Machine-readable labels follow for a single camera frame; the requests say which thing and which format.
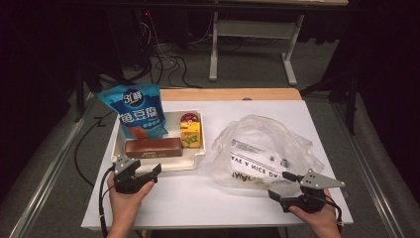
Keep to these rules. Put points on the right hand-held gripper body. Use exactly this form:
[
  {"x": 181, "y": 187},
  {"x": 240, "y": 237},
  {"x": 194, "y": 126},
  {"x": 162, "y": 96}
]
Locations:
[{"x": 312, "y": 200}]

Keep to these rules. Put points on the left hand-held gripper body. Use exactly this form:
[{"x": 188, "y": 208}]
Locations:
[{"x": 127, "y": 181}]

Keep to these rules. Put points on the white plastic tray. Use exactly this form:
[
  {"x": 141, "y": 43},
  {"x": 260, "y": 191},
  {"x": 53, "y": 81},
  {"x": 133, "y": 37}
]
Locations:
[{"x": 171, "y": 163}]

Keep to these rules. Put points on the brown box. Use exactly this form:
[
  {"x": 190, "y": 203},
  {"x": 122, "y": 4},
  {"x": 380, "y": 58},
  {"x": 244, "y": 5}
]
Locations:
[{"x": 153, "y": 147}]

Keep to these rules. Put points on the clear plastic bag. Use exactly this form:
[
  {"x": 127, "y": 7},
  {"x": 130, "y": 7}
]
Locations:
[{"x": 264, "y": 139}]

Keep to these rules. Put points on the yellow drink carton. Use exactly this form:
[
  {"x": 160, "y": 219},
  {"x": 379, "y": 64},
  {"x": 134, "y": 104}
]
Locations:
[{"x": 190, "y": 135}]

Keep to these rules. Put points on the blue snack pouch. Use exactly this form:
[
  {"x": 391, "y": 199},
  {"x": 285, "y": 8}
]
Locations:
[{"x": 138, "y": 112}]

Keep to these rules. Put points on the person's right hand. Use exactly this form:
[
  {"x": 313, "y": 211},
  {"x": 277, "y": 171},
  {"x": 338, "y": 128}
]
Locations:
[{"x": 322, "y": 219}]

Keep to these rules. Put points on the person's left hand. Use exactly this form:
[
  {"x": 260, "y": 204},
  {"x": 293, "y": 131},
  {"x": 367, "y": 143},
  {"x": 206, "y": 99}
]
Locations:
[{"x": 124, "y": 206}]

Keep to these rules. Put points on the white table mat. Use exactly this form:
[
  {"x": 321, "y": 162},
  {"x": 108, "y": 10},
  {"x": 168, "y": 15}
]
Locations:
[{"x": 214, "y": 208}]

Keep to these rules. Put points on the black metal stand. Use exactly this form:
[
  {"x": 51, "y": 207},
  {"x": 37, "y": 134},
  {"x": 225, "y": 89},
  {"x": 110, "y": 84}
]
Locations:
[
  {"x": 87, "y": 82},
  {"x": 351, "y": 99}
]

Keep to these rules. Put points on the aluminium floor rail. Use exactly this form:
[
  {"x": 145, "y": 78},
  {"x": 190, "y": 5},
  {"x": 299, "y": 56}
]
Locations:
[
  {"x": 43, "y": 178},
  {"x": 373, "y": 172}
]

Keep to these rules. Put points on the white metal desk frame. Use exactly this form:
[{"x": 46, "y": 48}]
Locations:
[{"x": 254, "y": 29}]

